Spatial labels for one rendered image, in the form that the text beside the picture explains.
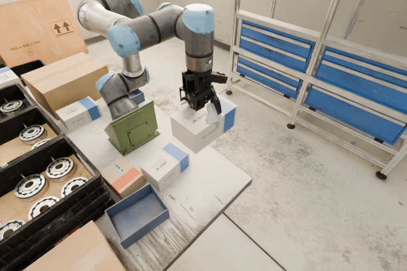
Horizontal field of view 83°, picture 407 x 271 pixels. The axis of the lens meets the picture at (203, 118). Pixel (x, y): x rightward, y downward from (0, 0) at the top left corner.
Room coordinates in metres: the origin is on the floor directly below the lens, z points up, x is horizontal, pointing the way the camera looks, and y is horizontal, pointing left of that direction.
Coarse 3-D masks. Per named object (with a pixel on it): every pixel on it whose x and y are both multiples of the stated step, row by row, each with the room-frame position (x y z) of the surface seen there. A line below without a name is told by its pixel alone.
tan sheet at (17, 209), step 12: (72, 156) 0.64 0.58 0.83; (84, 168) 0.57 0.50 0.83; (48, 180) 0.51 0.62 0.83; (12, 192) 0.46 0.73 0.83; (48, 192) 0.46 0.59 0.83; (60, 192) 0.46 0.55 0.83; (0, 204) 0.41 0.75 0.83; (12, 204) 0.41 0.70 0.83; (24, 204) 0.41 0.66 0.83; (0, 216) 0.37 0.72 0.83; (12, 216) 0.37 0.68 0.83; (24, 216) 0.37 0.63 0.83
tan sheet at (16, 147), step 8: (48, 128) 0.81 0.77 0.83; (48, 136) 0.76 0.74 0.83; (8, 144) 0.71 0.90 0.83; (16, 144) 0.71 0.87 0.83; (24, 144) 0.71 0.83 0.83; (0, 152) 0.66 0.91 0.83; (8, 152) 0.66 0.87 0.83; (16, 152) 0.66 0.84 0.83; (24, 152) 0.66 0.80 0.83; (0, 160) 0.61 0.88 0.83; (8, 160) 0.61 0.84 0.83
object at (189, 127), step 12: (204, 108) 0.59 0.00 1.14; (228, 108) 0.59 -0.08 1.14; (180, 120) 0.53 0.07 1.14; (192, 120) 0.53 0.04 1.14; (204, 120) 0.53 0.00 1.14; (228, 120) 0.58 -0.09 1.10; (180, 132) 0.52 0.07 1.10; (192, 132) 0.48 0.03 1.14; (204, 132) 0.50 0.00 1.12; (216, 132) 0.54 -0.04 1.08; (192, 144) 0.48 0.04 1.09; (204, 144) 0.50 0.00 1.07
